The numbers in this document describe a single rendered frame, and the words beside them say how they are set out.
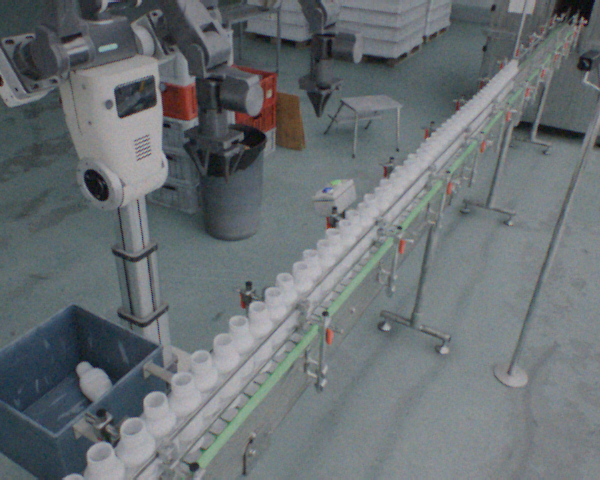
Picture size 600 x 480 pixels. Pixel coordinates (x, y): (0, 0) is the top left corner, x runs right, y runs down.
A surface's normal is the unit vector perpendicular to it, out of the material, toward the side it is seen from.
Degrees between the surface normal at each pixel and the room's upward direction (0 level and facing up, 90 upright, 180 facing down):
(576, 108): 90
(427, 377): 0
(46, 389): 90
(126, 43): 90
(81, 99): 90
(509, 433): 0
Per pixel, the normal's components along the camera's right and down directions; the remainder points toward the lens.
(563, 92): -0.50, 0.44
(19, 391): 0.87, 0.29
